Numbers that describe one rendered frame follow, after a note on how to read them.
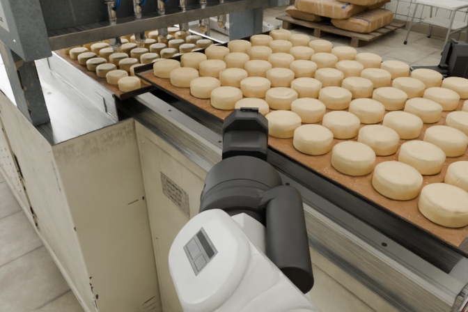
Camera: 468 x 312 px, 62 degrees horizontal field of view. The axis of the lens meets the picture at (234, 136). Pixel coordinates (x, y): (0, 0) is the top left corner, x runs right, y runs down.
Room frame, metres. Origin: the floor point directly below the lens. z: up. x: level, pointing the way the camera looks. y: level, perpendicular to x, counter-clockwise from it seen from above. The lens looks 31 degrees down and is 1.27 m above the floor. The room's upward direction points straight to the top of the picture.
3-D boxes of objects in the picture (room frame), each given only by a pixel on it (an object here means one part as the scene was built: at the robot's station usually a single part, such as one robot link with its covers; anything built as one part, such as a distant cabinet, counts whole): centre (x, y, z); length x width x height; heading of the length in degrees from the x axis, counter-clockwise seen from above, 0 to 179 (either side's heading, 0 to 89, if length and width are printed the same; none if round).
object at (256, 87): (0.60, -0.04, 1.01); 0.05 x 0.05 x 0.02
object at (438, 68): (0.69, -0.36, 1.01); 0.06 x 0.03 x 0.02; 87
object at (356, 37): (4.50, -1.19, 0.06); 1.20 x 0.80 x 0.11; 44
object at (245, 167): (0.37, -0.01, 1.00); 0.12 x 0.10 x 0.13; 177
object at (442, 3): (3.93, -2.07, 0.23); 0.45 x 0.45 x 0.46; 34
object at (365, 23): (4.29, -1.41, 0.19); 0.72 x 0.42 x 0.15; 136
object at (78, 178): (1.40, 0.53, 0.42); 1.28 x 0.72 x 0.84; 41
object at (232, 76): (0.64, 0.00, 1.01); 0.05 x 0.05 x 0.02
